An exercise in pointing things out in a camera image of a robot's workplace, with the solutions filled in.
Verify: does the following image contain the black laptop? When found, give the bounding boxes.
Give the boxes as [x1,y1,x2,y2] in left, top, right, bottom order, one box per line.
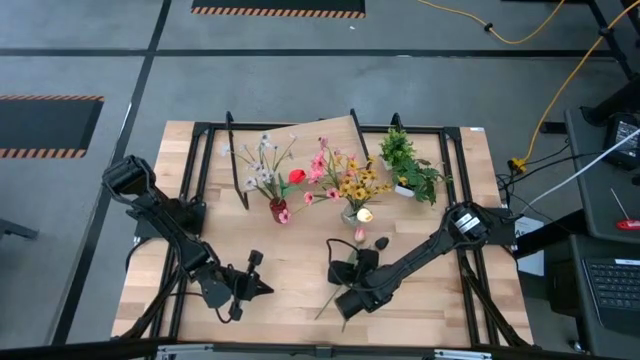
[581,257,640,337]

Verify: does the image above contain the yellow artificial flower bunch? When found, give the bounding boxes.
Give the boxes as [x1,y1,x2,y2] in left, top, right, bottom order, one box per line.
[335,153,394,214]

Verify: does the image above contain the red artificial tulip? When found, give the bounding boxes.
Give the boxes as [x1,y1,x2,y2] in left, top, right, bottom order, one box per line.
[276,168,308,204]

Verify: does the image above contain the black side desk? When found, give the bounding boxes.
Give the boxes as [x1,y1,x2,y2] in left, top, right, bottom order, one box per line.
[542,233,640,360]

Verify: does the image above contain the dark purple artificial tulip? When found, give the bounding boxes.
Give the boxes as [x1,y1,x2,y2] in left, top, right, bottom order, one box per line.
[341,236,391,334]

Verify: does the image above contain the yellow extension cable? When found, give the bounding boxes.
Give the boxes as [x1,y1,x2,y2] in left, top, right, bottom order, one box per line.
[509,0,640,168]
[417,0,567,46]

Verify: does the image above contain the silver metal bracket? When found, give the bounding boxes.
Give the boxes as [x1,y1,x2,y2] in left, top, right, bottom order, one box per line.
[432,348,494,360]
[155,342,217,360]

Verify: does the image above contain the white artificial flower bunch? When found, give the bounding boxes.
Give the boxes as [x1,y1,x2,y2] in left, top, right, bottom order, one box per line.
[219,130,301,206]

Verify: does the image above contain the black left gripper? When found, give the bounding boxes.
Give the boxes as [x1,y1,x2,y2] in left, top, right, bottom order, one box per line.
[227,249,275,322]

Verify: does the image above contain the wooden shelf with black legs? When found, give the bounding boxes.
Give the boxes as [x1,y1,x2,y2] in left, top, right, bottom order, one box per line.
[224,108,374,211]

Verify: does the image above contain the broad-leaf potted plant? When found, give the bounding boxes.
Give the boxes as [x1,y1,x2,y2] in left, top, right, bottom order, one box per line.
[389,157,454,206]

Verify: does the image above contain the black device with screen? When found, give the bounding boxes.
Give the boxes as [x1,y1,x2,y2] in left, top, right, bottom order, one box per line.
[602,112,640,172]

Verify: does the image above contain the pink blossom flower spray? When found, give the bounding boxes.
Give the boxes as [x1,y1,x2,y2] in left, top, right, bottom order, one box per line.
[277,135,359,225]

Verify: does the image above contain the dark grey side table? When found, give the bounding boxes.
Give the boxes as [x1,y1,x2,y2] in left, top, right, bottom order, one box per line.
[563,106,640,245]

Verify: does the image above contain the clear crystal glass vase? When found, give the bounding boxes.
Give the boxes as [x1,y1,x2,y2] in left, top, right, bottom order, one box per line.
[340,202,371,227]

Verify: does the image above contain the black front crossbar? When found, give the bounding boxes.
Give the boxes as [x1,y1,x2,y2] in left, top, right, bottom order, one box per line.
[0,337,640,360]

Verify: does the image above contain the black floor mat two stripes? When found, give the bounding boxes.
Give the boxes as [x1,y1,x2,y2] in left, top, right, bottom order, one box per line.
[0,94,106,160]

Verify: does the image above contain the white paper sheet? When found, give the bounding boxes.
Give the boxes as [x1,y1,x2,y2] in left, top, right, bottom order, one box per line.
[514,216,546,277]

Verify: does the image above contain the red-handled screwdriver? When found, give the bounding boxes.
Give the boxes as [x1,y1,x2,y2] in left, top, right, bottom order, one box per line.
[609,187,640,233]

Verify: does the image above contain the white cable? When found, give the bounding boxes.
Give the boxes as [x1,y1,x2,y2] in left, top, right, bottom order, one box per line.
[519,128,640,215]

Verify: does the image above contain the wide black striped-edge floor mat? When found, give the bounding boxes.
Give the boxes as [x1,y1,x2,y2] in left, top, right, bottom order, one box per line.
[190,0,367,20]

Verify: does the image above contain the red ribbed glass vase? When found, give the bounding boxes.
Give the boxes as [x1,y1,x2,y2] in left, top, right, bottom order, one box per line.
[269,198,290,225]

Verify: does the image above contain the black metal stand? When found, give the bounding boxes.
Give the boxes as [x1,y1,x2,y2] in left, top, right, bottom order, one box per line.
[538,0,640,135]

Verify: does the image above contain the pink artificial tulip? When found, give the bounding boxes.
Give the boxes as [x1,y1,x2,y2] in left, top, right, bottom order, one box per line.
[313,225,369,321]

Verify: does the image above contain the black metal table frame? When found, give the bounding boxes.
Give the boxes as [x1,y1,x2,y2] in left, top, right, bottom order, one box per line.
[119,110,534,350]

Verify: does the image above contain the dark grey metal leg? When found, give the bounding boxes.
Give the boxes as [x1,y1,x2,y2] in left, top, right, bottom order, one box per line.
[0,217,40,241]

